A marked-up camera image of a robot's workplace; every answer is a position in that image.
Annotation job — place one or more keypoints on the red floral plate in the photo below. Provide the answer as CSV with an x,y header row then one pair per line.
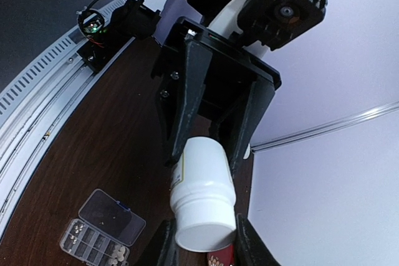
x,y
223,257

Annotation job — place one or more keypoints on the small pills in organizer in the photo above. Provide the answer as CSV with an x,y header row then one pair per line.
x,y
75,232

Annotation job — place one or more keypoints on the white pills in organizer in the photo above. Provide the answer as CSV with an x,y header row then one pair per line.
x,y
118,254

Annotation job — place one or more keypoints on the front aluminium rail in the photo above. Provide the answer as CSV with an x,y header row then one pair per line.
x,y
33,108

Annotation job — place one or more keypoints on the small white pill bottle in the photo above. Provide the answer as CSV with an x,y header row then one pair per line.
x,y
203,197

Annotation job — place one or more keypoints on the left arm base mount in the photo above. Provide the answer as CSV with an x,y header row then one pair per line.
x,y
131,20

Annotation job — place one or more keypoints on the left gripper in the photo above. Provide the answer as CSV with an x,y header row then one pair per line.
x,y
209,76

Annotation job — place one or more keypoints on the clear plastic pill organizer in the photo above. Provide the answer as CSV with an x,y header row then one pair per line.
x,y
107,223

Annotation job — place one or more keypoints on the left aluminium frame post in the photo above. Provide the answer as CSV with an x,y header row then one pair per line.
x,y
326,128

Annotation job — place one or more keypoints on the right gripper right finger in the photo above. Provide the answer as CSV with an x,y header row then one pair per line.
x,y
249,249

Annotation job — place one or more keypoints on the white ceramic bowl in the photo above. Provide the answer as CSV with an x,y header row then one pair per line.
x,y
247,152

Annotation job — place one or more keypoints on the left round circuit board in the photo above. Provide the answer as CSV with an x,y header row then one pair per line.
x,y
89,22

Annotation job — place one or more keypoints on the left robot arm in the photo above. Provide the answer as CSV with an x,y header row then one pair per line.
x,y
205,71

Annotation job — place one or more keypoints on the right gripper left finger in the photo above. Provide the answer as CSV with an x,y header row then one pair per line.
x,y
168,250

